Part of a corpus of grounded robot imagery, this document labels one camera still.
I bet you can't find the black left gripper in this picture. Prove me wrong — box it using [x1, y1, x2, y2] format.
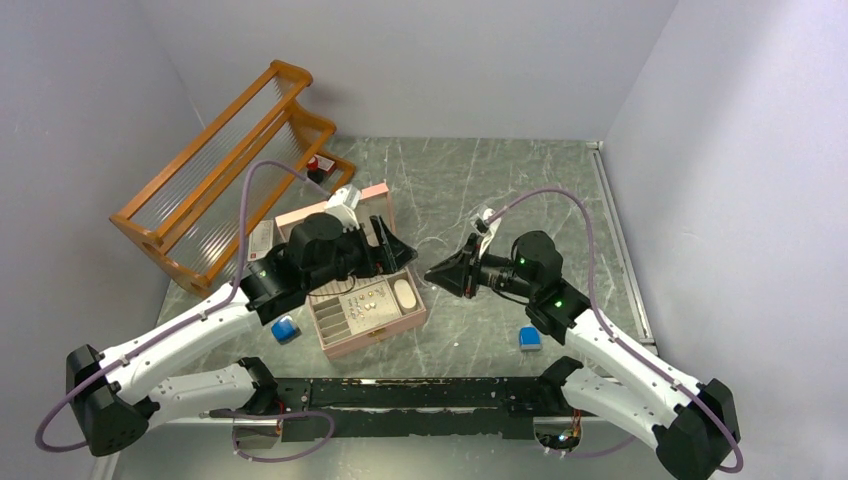
[304, 212, 417, 289]

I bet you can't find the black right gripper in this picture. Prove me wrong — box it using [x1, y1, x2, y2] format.
[425, 233, 537, 298]

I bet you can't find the silver pearl bangle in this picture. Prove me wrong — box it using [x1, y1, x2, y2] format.
[413, 236, 458, 285]

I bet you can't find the pink jewelry box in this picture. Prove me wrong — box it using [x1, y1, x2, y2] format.
[274, 183, 428, 360]

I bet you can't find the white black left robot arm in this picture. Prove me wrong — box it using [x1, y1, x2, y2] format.
[66, 213, 418, 457]

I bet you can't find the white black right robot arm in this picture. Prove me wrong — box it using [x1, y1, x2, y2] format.
[425, 231, 741, 479]

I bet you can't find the white oval pad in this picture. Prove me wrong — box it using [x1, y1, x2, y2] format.
[393, 278, 418, 313]

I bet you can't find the blue right scraper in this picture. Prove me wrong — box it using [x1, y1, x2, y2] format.
[518, 326, 542, 352]

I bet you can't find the blue scraper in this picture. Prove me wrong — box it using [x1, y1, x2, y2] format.
[518, 326, 542, 352]
[270, 315, 301, 344]

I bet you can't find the red white small box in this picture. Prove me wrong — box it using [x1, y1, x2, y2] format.
[315, 155, 337, 175]

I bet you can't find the red black stamp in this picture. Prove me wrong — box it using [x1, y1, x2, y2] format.
[307, 167, 327, 185]

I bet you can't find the blue left scraper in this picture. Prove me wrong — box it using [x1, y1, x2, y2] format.
[270, 315, 301, 344]

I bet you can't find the white red label card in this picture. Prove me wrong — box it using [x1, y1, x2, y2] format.
[247, 219, 276, 261]

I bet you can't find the orange wooden rack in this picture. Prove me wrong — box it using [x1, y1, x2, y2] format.
[110, 60, 356, 297]

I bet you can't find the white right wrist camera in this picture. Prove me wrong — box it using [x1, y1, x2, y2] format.
[470, 205, 501, 256]

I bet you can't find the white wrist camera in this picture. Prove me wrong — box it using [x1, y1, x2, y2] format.
[470, 205, 501, 256]
[324, 184, 362, 231]

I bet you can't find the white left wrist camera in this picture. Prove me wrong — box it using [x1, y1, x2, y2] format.
[324, 184, 362, 231]

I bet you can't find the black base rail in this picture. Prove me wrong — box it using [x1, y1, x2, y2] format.
[240, 377, 573, 442]

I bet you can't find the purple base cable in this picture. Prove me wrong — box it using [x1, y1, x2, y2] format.
[211, 409, 337, 464]

